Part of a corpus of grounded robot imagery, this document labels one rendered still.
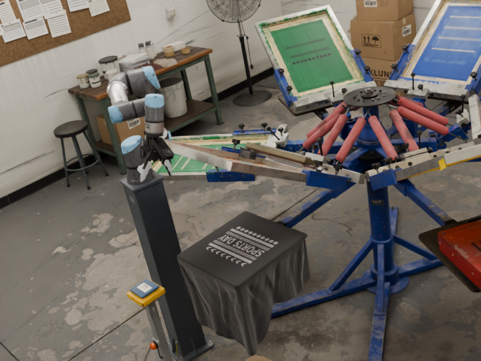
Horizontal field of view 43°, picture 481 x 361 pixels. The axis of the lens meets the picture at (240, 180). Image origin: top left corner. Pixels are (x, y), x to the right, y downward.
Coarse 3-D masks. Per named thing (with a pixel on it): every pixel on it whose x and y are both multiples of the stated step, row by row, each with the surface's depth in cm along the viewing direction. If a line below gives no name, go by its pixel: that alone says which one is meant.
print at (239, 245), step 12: (240, 228) 310; (216, 240) 305; (228, 240) 303; (240, 240) 301; (252, 240) 299; (264, 240) 297; (216, 252) 295; (228, 252) 293; (240, 252) 291; (252, 252) 290; (264, 252) 288; (240, 264) 282
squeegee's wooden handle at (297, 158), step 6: (246, 144) 312; (252, 144) 310; (258, 150) 306; (264, 150) 303; (270, 150) 300; (276, 150) 298; (276, 156) 302; (282, 156) 294; (288, 156) 292; (294, 156) 289; (300, 156) 287; (300, 162) 288; (306, 162) 285; (312, 162) 288
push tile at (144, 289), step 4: (144, 280) 282; (148, 280) 281; (140, 284) 279; (144, 284) 278; (148, 284) 278; (152, 284) 277; (156, 284) 277; (132, 288) 278; (136, 288) 277; (140, 288) 276; (144, 288) 276; (148, 288) 275; (152, 288) 275; (156, 288) 275; (132, 292) 276; (136, 292) 274; (140, 292) 274; (144, 292) 273; (148, 292) 273; (140, 296) 271; (144, 296) 271
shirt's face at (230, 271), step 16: (224, 224) 317; (240, 224) 314; (256, 224) 311; (272, 224) 309; (208, 240) 306; (288, 240) 293; (192, 256) 296; (208, 256) 293; (272, 256) 283; (224, 272) 279; (240, 272) 277
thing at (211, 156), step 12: (168, 144) 268; (180, 144) 290; (192, 156) 256; (204, 156) 251; (216, 156) 249; (228, 156) 313; (228, 168) 240; (240, 168) 243; (252, 168) 248; (264, 168) 253; (276, 168) 262; (288, 168) 316; (300, 168) 311; (300, 180) 271
